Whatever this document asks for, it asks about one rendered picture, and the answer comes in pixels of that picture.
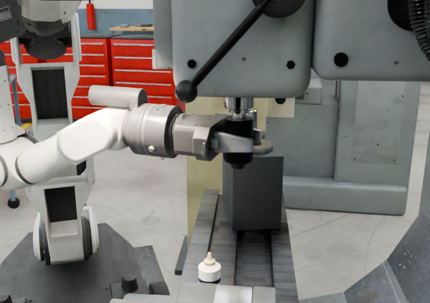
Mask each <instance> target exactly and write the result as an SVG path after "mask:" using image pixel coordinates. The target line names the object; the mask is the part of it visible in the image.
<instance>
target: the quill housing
mask: <svg viewBox="0 0 430 303"><path fill-rule="evenodd" d="M255 7H256V6H255V5H254V4H253V1H252V0H171V14H172V40H173V79H174V83H175V86H177V84H178V83H179V82H181V81H183V80H189V81H190V80H191V79H192V78H193V76H194V75H195V74H196V73H197V72H198V71H199V70H200V69H201V68H202V67H203V66H204V64H205V63H206V62H207V61H208V60H209V58H210V57H211V56H212V55H213V54H214V53H215V52H216V51H217V50H218V49H219V47H220V46H221V45H222V44H223V43H224V42H225V40H226V39H227V38H228V37H229V36H230V35H231V34H232V33H233V32H234V31H235V29H236V28H237V27H238V26H239V25H240V24H241V23H242V21H243V20H244V19H245V18H246V17H247V16H248V15H249V14H250V13H251V11H252V10H253V9H254V8H255ZM314 11H315V0H305V2H304V3H303V5H302V7H301V8H300V9H299V10H298V11H297V12H295V13H293V14H292V15H290V16H288V17H284V18H272V17H268V16H267V15H264V14H262V15H261V16H260V17H259V18H258V19H257V21H256V22H255V23H254V24H253V25H252V26H251V28H250V29H249V30H248V31H247V32H246V33H245V34H244V35H243V36H242V37H241V38H240V39H239V41H238V42H237V43H236V44H235V45H234V46H233V48H231V50H229V52H228V53H227V54H226V55H225V56H224V57H223V58H222V60H221V61H220V62H219V63H218V64H217V65H216V66H215V67H214V68H213V69H212V70H211V71H210V73H209V74H208V75H207V76H206V77H205V78H204V80H203V81H202V82H201V83H200V84H199V85H198V86H197V89H198V95H197V97H248V98H289V99H290V98H294V97H298V96H300V95H302V94H303V93H304V92H305V91H306V90H307V88H308V86H309V84H310V79H311V68H312V46H313V34H314Z"/></svg>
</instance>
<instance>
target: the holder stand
mask: <svg viewBox="0 0 430 303"><path fill-rule="evenodd" d="M223 155H224V153H223ZM283 159H284V157H283V154H282V153H281V152H280V151H279V149H278V148H277V146H276V145H275V144H274V142H273V141H272V139H271V138H270V137H269V135H268V134H267V133H266V132H265V131H262V141H261V142H260V143H253V161H252V162H250V163H247V164H246V166H245V167H244V168H242V169H234V168H232V167H231V166H230V164H229V163H227V162H225V161H224V159H223V199H224V202H225V206H226V209H227V213H228V217H229V221H230V225H231V227H232V230H233V231H242V230H257V229H280V228H281V219H282V189H283Z"/></svg>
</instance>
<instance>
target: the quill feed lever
mask: <svg viewBox="0 0 430 303"><path fill-rule="evenodd" d="M252 1H253V4H254V5H255V6H256V7H255V8H254V9H253V10H252V11H251V13H250V14H249V15H248V16H247V17H246V18H245V19H244V20H243V21H242V23H241V24H240V25H239V26H238V27H237V28H236V29H235V31H234V32H233V33H232V34H231V35H230V36H229V37H228V38H227V39H226V40H225V42H224V43H223V44H222V45H221V46H220V47H219V49H218V50H217V51H216V52H215V53H214V54H213V55H212V56H211V57H210V58H209V60H208V61H207V62H206V63H205V64H204V66H203V67H202V68H201V69H200V70H199V71H198V72H197V73H196V74H195V75H194V76H193V78H192V79H191V80H190V81H189V80H183V81H181V82H179V83H178V84H177V86H176V87H175V96H176V98H177V99H178V100H179V101H180V102H183V103H190V102H193V101H194V100H195V99H196V97H197V95H198V89H197V86H198V85H199V84H200V83H201V82H202V81H203V80H204V78H205V77H206V76H207V75H208V74H209V73H210V71H211V70H212V69H213V68H214V67H215V66H216V65H217V64H218V63H219V62H220V61H221V60H222V58H223V57H224V56H225V55H226V54H227V53H228V52H229V50H231V48H233V46H234V45H235V44H236V43H237V42H238V41H239V39H240V38H241V37H242V36H243V35H244V34H245V33H246V32H247V31H248V30H249V29H250V28H251V26H252V25H253V24H254V23H255V22H256V21H257V19H258V18H259V17H260V16H261V15H262V14H264V15H267V16H268V17H272V18H284V17H288V16H290V15H292V14H293V13H295V12H297V11H298V10H299V9H300V8H301V7H302V5H303V3H304V2H305V0H252Z"/></svg>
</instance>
